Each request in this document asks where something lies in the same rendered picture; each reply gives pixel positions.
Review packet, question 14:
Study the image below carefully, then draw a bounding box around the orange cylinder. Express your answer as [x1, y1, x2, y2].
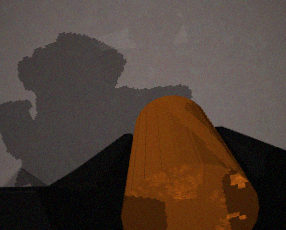
[121, 95, 259, 230]

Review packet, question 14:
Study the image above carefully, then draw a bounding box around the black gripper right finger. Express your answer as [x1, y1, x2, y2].
[215, 127, 286, 230]

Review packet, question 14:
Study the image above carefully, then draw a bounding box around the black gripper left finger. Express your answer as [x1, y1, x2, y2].
[0, 133, 133, 230]

